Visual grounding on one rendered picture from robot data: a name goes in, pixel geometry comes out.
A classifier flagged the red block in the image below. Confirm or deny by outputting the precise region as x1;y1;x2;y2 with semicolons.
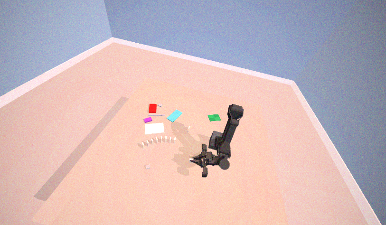
149;104;157;113

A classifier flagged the light blue flat rectangular block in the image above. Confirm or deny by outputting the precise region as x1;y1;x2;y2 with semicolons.
167;110;182;122

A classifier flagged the purple rectangular block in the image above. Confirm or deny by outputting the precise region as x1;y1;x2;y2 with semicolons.
144;117;152;123

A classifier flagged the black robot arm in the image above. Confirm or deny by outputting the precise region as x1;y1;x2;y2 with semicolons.
206;104;244;170

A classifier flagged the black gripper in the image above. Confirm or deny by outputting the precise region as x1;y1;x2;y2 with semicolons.
190;144;217;178

